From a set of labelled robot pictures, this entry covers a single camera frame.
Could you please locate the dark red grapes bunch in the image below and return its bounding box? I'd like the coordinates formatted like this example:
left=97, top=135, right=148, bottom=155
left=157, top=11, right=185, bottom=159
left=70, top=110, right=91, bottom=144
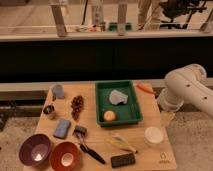
left=71, top=95, right=84, bottom=121

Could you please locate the orange carrot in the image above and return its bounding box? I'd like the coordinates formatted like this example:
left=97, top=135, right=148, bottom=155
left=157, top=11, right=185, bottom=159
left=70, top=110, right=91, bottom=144
left=137, top=83, right=155, bottom=95

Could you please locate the grey crumpled cloth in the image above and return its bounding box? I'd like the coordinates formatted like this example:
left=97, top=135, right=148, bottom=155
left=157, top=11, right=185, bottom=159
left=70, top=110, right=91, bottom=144
left=109, top=90, right=128, bottom=105

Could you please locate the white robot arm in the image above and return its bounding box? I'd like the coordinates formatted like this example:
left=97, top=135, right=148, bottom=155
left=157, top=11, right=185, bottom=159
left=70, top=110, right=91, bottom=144
left=157, top=64, right=213, bottom=127

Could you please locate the orange apple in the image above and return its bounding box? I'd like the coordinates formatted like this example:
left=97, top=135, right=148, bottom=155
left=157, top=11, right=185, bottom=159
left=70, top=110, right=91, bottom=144
left=103, top=111, right=116, bottom=122

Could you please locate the black office chair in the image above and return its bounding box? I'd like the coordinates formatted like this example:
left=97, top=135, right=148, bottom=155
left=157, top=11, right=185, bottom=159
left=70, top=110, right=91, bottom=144
left=159, top=0, right=207, bottom=29

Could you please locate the green plastic tray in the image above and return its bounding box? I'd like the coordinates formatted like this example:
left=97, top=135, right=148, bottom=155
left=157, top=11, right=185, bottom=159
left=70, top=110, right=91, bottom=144
left=95, top=80, right=143, bottom=127

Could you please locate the green box in background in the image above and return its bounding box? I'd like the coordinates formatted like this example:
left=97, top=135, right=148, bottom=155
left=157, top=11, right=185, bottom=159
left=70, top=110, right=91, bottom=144
left=108, top=22, right=132, bottom=31

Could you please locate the white round lid container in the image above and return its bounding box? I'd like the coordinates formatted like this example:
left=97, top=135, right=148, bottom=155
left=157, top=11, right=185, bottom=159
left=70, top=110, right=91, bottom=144
left=144, top=127, right=164, bottom=145

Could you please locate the blue sponge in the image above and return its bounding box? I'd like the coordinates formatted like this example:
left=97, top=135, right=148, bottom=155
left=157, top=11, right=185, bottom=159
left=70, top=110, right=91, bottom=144
left=53, top=119, right=71, bottom=139

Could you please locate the black rectangular block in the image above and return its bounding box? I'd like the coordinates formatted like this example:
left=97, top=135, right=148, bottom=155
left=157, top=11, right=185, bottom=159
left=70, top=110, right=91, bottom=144
left=111, top=153, right=135, bottom=168

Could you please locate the purple bowl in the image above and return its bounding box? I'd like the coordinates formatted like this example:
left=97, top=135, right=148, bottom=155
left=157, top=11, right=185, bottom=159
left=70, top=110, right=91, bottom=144
left=19, top=134, right=52, bottom=167

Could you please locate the red bowl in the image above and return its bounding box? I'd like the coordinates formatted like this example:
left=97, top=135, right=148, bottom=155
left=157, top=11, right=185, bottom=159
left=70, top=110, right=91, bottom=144
left=49, top=141, right=79, bottom=171

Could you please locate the small metal cup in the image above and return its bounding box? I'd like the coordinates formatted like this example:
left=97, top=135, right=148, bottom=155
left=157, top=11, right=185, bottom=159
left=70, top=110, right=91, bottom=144
left=43, top=105, right=56, bottom=120

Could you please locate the blue-grey cup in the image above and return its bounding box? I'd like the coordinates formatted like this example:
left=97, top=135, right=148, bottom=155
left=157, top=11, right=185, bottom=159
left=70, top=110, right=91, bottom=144
left=51, top=84, right=64, bottom=99

